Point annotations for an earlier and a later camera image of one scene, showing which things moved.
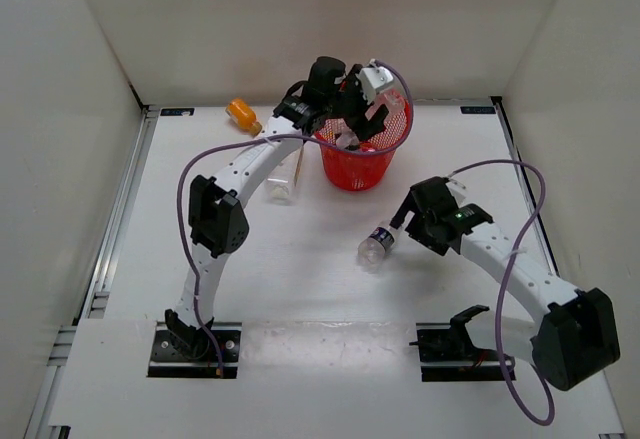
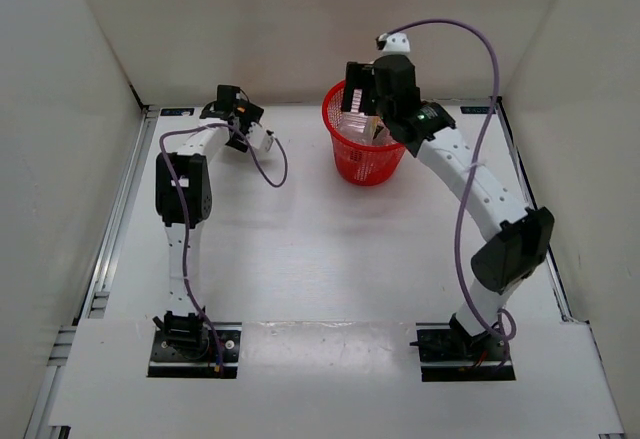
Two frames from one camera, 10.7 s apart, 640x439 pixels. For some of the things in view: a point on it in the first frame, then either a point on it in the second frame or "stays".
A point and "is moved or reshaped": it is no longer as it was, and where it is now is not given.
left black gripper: x=351 y=84 to x=251 y=113
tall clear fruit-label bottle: x=282 y=179 is moved or reshaped
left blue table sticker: x=180 y=111 stays
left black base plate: x=166 y=362 stays
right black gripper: x=414 y=231 to x=358 y=77
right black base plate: x=447 y=353 stays
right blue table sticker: x=478 y=109 stays
